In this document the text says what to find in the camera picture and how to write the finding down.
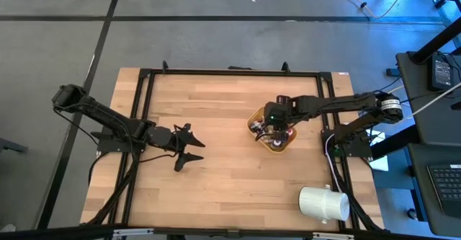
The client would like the grey desk cable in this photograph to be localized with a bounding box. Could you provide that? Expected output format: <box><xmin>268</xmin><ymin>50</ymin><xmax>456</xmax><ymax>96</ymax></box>
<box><xmin>403</xmin><ymin>82</ymin><xmax>461</xmax><ymax>120</ymax></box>

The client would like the silver bracket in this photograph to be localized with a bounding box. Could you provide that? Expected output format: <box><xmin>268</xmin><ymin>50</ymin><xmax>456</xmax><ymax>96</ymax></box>
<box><xmin>112</xmin><ymin>227</ymin><xmax>155</xmax><ymax>238</ymax></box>
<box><xmin>311</xmin><ymin>231</ymin><xmax>356</xmax><ymax>240</ymax></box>

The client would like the grey chair base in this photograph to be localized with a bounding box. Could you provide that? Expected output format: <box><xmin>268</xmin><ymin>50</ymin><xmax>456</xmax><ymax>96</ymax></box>
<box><xmin>0</xmin><ymin>137</ymin><xmax>28</xmax><ymax>154</ymax></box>

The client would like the black cable bundle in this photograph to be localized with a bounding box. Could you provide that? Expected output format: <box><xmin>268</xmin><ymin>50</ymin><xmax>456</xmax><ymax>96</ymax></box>
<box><xmin>326</xmin><ymin>149</ymin><xmax>385</xmax><ymax>233</ymax></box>
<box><xmin>86</xmin><ymin>151</ymin><xmax>141</xmax><ymax>227</ymax></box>

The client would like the black desk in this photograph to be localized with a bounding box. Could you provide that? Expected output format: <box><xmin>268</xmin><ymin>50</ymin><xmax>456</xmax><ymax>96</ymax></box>
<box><xmin>395</xmin><ymin>50</ymin><xmax>461</xmax><ymax>238</ymax></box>

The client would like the white cylindrical canister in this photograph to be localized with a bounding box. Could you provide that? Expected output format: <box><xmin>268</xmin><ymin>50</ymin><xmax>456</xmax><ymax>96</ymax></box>
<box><xmin>297</xmin><ymin>184</ymin><xmax>352</xmax><ymax>224</ymax></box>

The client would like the black keyboard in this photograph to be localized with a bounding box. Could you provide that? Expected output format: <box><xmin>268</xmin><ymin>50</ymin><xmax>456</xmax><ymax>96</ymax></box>
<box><xmin>426</xmin><ymin>164</ymin><xmax>461</xmax><ymax>216</ymax></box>

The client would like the thin white cable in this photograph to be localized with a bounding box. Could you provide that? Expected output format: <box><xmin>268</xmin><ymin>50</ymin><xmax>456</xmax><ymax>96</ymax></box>
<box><xmin>324</xmin><ymin>133</ymin><xmax>344</xmax><ymax>195</ymax></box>

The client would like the black power adapter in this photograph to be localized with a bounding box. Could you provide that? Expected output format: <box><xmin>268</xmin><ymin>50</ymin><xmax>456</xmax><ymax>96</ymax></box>
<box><xmin>427</xmin><ymin>53</ymin><xmax>456</xmax><ymax>92</ymax></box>

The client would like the black rig crossbar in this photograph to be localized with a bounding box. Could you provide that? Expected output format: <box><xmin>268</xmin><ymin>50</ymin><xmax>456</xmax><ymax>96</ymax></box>
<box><xmin>0</xmin><ymin>223</ymin><xmax>461</xmax><ymax>240</ymax></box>

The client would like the white paper sheet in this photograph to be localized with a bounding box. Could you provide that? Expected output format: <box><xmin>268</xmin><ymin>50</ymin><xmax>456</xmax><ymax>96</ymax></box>
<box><xmin>367</xmin><ymin>130</ymin><xmax>390</xmax><ymax>172</ymax></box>

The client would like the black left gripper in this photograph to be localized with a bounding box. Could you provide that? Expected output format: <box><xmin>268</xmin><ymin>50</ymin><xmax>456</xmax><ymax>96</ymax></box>
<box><xmin>170</xmin><ymin>123</ymin><xmax>207</xmax><ymax>173</ymax></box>

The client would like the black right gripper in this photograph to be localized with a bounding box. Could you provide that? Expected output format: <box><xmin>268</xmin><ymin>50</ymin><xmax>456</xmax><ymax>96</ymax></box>
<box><xmin>264</xmin><ymin>94</ymin><xmax>292</xmax><ymax>140</ymax></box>

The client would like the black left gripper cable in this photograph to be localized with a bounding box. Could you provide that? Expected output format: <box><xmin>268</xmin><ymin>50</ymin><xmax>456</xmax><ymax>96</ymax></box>
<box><xmin>138</xmin><ymin>151</ymin><xmax>180</xmax><ymax>164</ymax></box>

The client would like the yellow plastic bin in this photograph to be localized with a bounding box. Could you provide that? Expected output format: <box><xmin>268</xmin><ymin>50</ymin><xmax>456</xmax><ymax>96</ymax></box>
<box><xmin>246</xmin><ymin>106</ymin><xmax>298</xmax><ymax>154</ymax></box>

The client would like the yellow floor cable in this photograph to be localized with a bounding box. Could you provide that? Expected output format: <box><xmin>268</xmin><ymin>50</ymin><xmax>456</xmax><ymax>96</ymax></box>
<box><xmin>319</xmin><ymin>0</ymin><xmax>413</xmax><ymax>20</ymax></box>

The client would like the black diagonal post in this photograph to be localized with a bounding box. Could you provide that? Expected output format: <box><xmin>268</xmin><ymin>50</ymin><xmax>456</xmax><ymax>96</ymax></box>
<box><xmin>411</xmin><ymin>25</ymin><xmax>461</xmax><ymax>65</ymax></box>

